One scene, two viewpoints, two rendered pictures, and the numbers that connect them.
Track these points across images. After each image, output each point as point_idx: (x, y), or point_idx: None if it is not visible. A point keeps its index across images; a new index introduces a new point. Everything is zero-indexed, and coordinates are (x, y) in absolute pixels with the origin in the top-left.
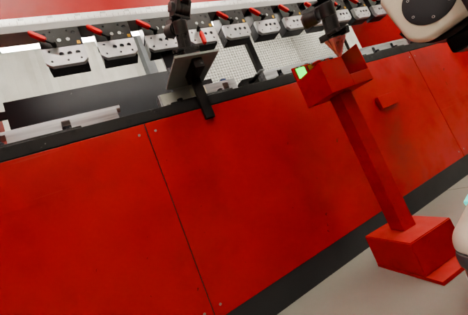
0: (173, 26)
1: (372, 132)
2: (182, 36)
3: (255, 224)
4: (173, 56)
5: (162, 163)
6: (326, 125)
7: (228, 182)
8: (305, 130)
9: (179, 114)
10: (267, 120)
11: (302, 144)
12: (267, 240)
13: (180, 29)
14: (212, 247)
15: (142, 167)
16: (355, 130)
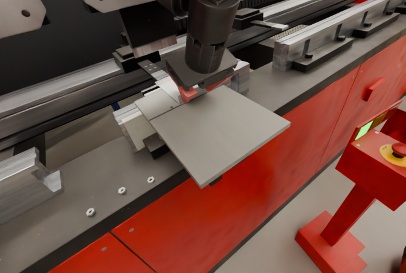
0: None
1: (343, 124)
2: (210, 52)
3: (225, 237)
4: (167, 69)
5: (142, 253)
6: (318, 132)
7: (212, 225)
8: (299, 145)
9: (170, 192)
10: (273, 150)
11: (289, 160)
12: (229, 240)
13: (212, 35)
14: (187, 270)
15: (114, 272)
16: (364, 207)
